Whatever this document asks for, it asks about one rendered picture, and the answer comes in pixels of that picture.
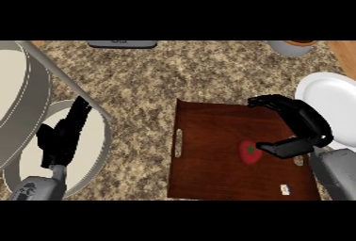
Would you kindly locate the dark brown wooden tray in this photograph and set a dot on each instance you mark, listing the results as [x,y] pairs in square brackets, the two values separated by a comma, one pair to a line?
[232,157]

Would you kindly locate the dark grey flat appliance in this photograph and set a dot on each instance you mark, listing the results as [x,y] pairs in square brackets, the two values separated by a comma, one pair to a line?
[123,44]

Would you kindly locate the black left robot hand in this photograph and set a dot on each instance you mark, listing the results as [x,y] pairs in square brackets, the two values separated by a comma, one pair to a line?
[59,138]

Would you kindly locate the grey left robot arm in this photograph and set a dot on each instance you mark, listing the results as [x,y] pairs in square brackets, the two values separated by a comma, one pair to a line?
[41,185]

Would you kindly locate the white plate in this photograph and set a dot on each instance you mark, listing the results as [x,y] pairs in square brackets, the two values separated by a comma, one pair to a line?
[331,103]

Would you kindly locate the grey pot with orange rim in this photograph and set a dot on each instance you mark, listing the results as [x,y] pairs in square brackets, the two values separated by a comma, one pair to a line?
[291,47]

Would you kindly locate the red tomato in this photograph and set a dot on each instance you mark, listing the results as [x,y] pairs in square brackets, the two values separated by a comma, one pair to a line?
[248,152]

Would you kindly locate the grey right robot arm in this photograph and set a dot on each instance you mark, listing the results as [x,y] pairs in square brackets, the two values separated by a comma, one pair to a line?
[335,174]

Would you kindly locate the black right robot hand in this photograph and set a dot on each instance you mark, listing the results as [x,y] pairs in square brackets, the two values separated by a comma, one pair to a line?
[301,125]

